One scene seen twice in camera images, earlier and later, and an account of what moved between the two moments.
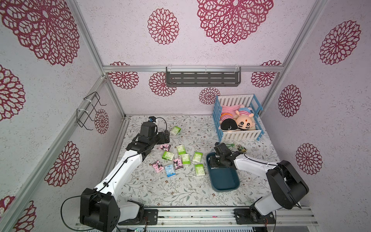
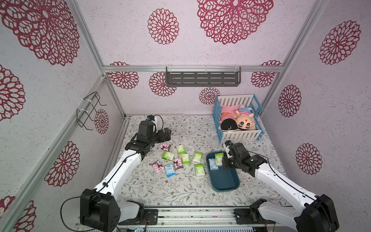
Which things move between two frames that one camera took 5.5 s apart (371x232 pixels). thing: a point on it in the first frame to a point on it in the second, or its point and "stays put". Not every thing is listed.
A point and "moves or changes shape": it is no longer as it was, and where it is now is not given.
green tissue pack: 176,130 moves or changes shape
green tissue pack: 181,150 stays put
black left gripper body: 161,139 stays put
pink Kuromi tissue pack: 164,147 stays put
